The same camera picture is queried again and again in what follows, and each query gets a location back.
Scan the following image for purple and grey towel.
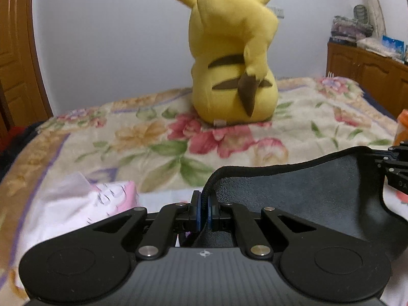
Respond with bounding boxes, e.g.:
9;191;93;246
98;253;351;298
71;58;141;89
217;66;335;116
180;145;407;260

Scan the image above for orange plastic cup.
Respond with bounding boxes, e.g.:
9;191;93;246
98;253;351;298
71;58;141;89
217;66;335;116
393;108;408;146

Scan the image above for white flower-print cloth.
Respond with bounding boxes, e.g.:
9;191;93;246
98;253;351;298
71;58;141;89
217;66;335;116
137;180;408;305

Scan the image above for wooden side cabinet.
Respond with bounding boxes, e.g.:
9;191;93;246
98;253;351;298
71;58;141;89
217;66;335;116
326;42;407;118

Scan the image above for purple tissue box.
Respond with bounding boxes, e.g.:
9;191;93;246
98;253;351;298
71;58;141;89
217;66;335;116
16;173;138;261

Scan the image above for floral bed blanket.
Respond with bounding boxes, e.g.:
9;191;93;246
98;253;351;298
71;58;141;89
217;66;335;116
1;77;397;305

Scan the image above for stack of items on cabinet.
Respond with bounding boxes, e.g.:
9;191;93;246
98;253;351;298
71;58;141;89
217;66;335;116
330;4;407;64

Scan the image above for white patterned curtain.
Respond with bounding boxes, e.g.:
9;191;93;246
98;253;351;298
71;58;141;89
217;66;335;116
365;0;387;39

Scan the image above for yellow Pikachu plush toy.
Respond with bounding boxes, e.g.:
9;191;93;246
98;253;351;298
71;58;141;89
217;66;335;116
177;0;279;126

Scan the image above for white wall switch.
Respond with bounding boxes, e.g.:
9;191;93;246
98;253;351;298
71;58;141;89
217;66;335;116
269;6;285;19

